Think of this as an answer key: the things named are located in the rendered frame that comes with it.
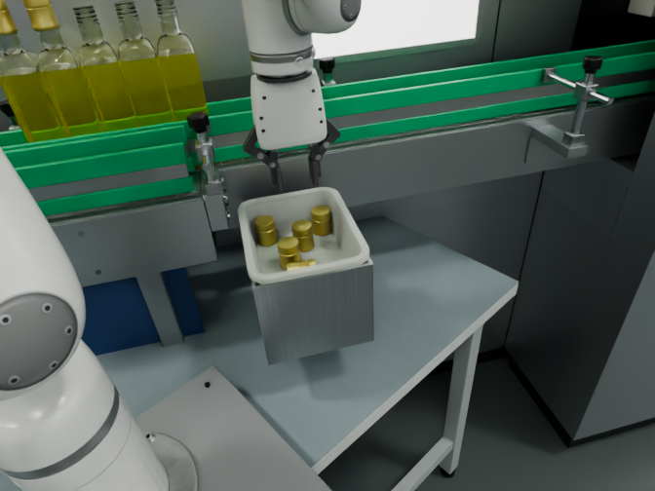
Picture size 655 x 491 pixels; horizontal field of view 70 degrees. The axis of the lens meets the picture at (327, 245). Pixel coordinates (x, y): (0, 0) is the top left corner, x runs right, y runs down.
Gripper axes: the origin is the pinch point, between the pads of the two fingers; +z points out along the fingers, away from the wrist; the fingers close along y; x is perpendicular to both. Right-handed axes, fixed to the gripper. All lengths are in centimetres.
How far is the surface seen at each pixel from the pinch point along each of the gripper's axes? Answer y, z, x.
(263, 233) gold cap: 6.3, 10.9, -2.0
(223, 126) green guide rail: 9.3, -4.1, -13.9
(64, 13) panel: 31.4, -21.5, -30.3
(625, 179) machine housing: -71, 18, -7
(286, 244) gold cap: 3.5, 9.3, 4.6
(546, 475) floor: -63, 108, 8
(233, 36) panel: 4.4, -14.7, -30.0
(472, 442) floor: -47, 108, -8
